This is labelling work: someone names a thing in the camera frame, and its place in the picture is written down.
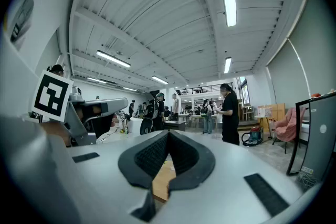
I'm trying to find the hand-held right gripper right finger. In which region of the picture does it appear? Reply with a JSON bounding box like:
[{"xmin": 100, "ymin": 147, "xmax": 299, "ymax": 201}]
[{"xmin": 156, "ymin": 130, "xmax": 320, "ymax": 224}]

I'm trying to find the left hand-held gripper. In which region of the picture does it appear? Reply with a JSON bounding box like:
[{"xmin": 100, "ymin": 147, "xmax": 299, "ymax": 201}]
[{"xmin": 30, "ymin": 70, "xmax": 129, "ymax": 147}]

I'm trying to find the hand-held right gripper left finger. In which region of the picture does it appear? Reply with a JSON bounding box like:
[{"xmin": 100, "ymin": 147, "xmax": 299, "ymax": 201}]
[{"xmin": 67, "ymin": 130, "xmax": 170, "ymax": 224}]

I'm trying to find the person's left hand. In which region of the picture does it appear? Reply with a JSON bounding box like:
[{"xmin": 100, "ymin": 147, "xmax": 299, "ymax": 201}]
[{"xmin": 39, "ymin": 122, "xmax": 72, "ymax": 147}]

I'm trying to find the white counter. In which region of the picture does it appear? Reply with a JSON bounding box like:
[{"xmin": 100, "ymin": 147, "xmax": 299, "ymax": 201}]
[{"xmin": 125, "ymin": 116, "xmax": 144, "ymax": 136}]

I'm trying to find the dark wooden desk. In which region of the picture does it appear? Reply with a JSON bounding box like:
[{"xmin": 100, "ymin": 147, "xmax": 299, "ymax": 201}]
[{"xmin": 163, "ymin": 120, "xmax": 186, "ymax": 132}]

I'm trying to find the white sign easel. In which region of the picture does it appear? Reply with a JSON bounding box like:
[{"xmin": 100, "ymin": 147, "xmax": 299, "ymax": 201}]
[{"xmin": 257, "ymin": 105, "xmax": 274, "ymax": 140}]

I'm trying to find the light wooden cabinet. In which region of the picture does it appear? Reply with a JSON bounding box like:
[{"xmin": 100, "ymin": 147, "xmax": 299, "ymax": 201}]
[{"xmin": 257, "ymin": 103, "xmax": 286, "ymax": 132}]

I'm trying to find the pink chair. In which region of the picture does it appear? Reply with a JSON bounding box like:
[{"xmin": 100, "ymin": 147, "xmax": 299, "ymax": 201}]
[{"xmin": 271, "ymin": 106, "xmax": 307, "ymax": 154}]

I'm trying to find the grey roller blind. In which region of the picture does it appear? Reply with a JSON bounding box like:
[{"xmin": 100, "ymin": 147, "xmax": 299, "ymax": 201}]
[
  {"xmin": 266, "ymin": 39, "xmax": 310, "ymax": 109},
  {"xmin": 287, "ymin": 0, "xmax": 336, "ymax": 99}
]

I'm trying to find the person's white printed shirt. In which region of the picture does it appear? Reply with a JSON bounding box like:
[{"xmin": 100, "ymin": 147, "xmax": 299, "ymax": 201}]
[{"xmin": 0, "ymin": 0, "xmax": 81, "ymax": 124}]

